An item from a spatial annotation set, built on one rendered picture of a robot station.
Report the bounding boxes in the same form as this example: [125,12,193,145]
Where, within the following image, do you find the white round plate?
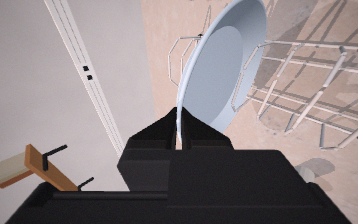
[176,0,267,144]

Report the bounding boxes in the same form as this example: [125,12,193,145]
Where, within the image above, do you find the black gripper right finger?
[181,107,234,149]

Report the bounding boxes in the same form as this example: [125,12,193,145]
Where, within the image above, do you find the white wire dish rack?
[179,34,358,151]

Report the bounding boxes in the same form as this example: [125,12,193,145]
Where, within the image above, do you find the grey cup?
[294,166,315,183]

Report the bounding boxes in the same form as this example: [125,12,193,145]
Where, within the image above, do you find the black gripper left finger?
[123,107,177,151]

